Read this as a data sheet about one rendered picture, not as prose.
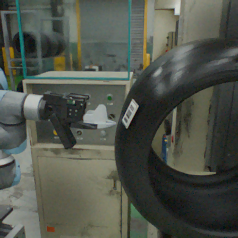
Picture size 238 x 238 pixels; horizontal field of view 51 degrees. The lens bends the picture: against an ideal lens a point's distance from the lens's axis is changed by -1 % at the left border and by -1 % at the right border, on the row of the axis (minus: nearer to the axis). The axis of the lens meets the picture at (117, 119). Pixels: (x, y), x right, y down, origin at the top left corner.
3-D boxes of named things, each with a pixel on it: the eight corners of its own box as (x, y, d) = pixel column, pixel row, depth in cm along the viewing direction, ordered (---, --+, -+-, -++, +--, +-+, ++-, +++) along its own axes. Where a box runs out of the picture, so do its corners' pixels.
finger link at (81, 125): (96, 126, 68) (64, 121, 68) (96, 131, 68) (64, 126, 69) (99, 120, 72) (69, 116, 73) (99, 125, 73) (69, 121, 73)
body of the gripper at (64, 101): (83, 101, 67) (39, 94, 67) (80, 131, 69) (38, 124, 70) (88, 94, 74) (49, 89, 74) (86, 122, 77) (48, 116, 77)
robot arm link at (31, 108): (23, 122, 70) (35, 115, 78) (39, 125, 70) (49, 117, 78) (23, 96, 68) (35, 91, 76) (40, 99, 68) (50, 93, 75)
